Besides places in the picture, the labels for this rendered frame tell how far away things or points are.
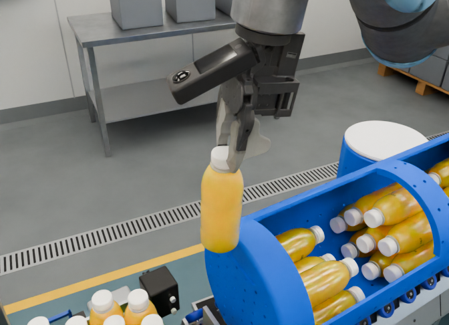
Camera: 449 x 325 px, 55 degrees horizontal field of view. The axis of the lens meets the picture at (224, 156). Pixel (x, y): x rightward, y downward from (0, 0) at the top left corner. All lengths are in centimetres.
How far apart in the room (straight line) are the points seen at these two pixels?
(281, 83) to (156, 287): 61
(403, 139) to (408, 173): 56
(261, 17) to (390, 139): 110
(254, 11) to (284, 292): 45
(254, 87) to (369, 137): 102
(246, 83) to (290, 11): 10
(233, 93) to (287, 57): 8
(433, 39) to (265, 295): 46
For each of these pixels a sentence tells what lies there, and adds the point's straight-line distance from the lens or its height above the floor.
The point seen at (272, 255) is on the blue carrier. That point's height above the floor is 123.
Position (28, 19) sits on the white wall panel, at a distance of 389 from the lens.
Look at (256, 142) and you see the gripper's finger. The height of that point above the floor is 146.
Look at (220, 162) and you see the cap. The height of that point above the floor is 142.
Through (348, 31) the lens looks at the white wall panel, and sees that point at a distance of 518.
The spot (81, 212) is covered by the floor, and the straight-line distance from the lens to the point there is 291.
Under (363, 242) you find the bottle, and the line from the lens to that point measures 106.
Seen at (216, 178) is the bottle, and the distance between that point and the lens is 64.
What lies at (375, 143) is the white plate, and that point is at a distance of 152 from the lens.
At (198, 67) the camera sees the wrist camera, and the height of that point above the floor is 157.
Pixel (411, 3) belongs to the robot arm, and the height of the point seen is 168.
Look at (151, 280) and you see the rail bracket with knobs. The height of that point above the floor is 100.
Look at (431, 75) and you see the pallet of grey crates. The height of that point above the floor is 23.
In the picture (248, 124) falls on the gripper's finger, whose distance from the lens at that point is 56.
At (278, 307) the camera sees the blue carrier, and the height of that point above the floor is 118.
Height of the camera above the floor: 177
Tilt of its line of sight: 32 degrees down
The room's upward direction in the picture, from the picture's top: straight up
